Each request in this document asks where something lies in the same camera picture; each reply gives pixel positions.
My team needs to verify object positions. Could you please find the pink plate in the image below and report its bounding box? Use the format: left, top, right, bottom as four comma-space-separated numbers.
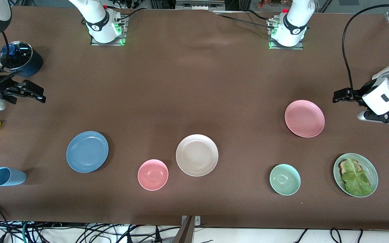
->
284, 100, 326, 138

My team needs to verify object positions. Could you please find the blue plate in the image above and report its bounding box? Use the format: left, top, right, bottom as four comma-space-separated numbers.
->
66, 131, 109, 173

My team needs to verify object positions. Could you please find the toasted bread slice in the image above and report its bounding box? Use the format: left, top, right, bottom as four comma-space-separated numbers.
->
338, 159, 362, 176

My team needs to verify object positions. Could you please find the green plate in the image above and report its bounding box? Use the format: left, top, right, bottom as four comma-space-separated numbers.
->
333, 153, 379, 198

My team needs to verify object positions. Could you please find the green lettuce leaf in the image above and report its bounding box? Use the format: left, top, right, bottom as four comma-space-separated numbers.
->
341, 158, 372, 197

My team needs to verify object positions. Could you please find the blue cup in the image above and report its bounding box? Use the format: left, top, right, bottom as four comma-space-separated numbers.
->
0, 167, 27, 187

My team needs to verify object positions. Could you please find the small green bowl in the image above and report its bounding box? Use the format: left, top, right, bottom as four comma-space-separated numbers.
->
269, 164, 301, 196

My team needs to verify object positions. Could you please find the small pink bowl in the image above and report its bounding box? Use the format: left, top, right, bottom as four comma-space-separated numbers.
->
137, 159, 169, 191

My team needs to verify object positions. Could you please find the brown table cover cloth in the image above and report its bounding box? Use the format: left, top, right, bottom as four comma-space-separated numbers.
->
0, 6, 389, 231

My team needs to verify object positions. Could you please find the beige plate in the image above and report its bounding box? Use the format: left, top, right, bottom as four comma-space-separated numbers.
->
176, 134, 219, 177

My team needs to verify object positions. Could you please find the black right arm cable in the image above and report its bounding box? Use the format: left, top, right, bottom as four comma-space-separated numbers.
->
2, 32, 11, 68

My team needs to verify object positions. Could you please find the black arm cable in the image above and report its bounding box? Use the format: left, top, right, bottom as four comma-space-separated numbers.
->
2, 32, 11, 68
341, 4, 389, 92

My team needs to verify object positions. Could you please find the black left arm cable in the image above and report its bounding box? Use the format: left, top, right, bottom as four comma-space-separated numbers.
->
341, 4, 389, 92

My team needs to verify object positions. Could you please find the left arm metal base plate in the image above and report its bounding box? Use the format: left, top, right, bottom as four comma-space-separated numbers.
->
268, 19, 305, 51

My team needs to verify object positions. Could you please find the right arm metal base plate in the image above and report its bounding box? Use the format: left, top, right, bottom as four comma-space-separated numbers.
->
90, 15, 128, 46

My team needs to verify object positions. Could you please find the black table cable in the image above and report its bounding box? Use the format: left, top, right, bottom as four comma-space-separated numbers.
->
214, 13, 273, 29

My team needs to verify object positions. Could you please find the dark camera mount pole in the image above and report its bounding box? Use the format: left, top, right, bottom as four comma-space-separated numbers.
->
172, 216, 195, 243

